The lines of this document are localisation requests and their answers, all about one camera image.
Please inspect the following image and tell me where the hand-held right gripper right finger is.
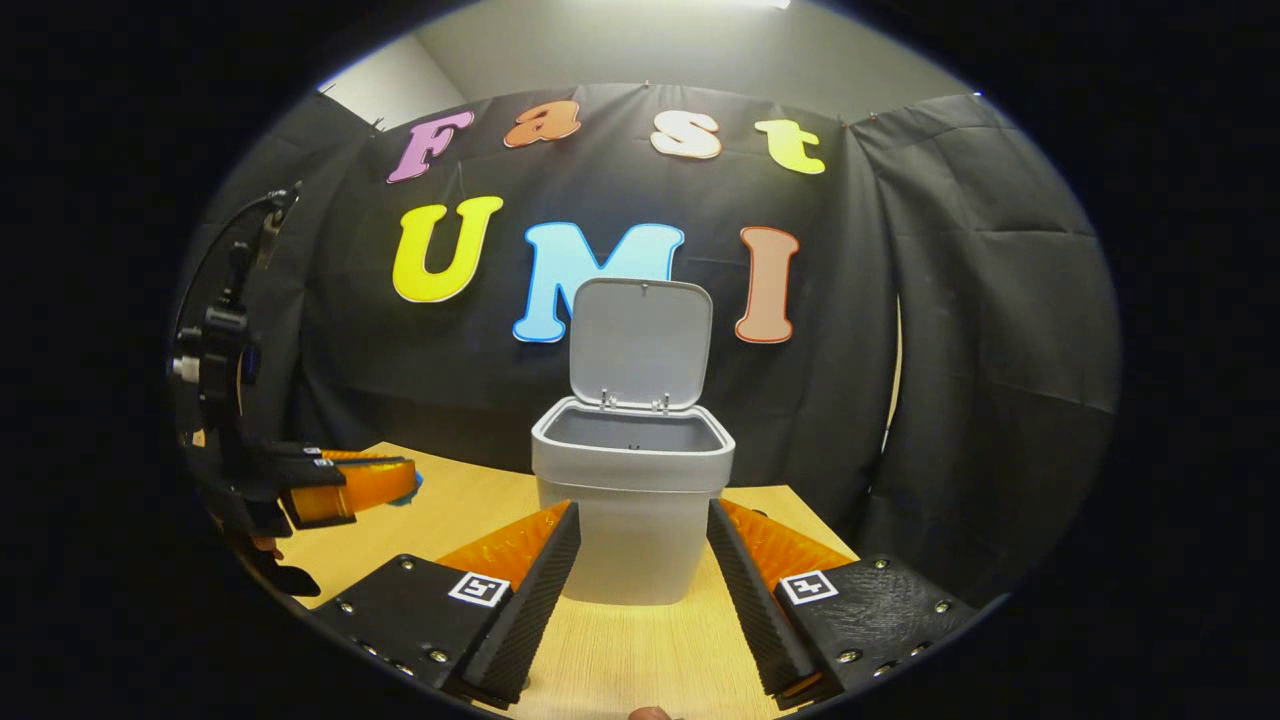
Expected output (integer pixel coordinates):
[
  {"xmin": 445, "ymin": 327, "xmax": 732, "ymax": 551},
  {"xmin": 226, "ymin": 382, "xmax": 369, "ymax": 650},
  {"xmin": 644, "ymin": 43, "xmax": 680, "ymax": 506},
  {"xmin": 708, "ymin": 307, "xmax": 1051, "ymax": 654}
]
[{"xmin": 706, "ymin": 498, "xmax": 979, "ymax": 711}]

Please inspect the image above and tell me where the grey desktop garbage bin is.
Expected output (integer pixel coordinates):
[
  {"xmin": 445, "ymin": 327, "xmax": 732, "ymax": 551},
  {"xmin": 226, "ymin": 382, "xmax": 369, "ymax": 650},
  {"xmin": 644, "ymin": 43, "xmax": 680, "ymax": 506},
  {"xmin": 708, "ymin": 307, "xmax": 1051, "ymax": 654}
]
[{"xmin": 530, "ymin": 277, "xmax": 737, "ymax": 607}]

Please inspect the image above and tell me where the black cable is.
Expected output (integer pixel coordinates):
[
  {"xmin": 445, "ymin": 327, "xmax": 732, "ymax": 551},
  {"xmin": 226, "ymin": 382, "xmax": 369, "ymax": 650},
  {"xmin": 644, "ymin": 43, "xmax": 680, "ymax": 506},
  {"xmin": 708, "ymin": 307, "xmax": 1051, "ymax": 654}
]
[{"xmin": 175, "ymin": 190, "xmax": 286, "ymax": 346}]

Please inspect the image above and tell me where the wooden desktop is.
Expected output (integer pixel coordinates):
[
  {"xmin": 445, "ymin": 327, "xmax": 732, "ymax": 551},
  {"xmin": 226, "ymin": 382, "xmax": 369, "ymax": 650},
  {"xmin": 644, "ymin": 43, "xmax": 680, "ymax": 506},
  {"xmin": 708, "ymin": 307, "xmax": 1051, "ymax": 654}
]
[{"xmin": 280, "ymin": 442, "xmax": 861, "ymax": 720}]

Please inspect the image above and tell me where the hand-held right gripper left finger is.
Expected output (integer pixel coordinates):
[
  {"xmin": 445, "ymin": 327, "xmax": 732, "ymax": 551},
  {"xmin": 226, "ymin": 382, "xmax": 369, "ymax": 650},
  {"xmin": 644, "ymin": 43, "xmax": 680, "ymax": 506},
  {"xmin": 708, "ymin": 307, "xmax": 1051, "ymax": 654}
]
[{"xmin": 310, "ymin": 500, "xmax": 583, "ymax": 711}]

